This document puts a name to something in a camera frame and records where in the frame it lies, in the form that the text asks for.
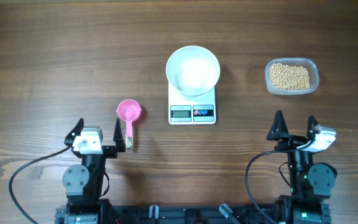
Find black cable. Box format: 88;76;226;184
244;139;315;224
8;145;73;224

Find white digital kitchen scale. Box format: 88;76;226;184
168;83;217;125

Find right black cable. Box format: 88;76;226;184
244;139;315;224

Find white bowl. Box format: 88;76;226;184
165;45;221;98

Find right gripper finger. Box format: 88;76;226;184
266;110;289;141
306;115;319;140

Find left black cable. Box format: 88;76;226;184
8;145;73;224

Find pink measuring scoop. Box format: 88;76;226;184
116;99;142;151

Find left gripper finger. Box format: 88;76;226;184
64;118;84;146
113;118;126;152

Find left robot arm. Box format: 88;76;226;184
55;118;126;224

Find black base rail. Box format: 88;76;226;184
54;203;332;224

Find clear plastic container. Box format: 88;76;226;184
265;58;319;95

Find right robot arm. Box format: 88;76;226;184
266;110;337;223

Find yellow soybeans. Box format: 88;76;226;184
269;63;310;90

